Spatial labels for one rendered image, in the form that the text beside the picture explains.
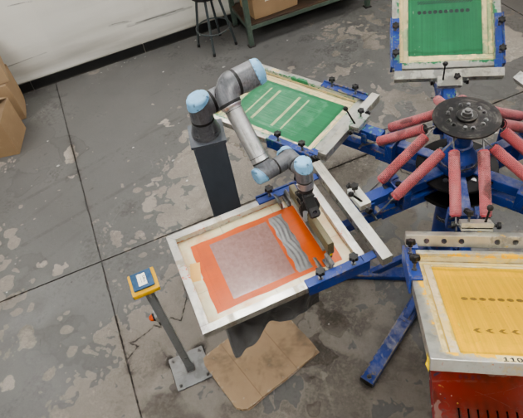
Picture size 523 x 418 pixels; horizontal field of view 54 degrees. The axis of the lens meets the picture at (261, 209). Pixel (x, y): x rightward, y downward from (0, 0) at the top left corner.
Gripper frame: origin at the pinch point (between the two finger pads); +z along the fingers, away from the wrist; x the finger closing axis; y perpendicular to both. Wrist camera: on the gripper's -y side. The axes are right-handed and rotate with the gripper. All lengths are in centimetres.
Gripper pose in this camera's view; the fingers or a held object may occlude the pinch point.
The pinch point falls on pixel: (310, 219)
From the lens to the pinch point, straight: 240.3
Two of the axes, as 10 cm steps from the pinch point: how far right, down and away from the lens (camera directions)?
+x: -9.1, 3.7, -1.7
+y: -3.9, -6.5, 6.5
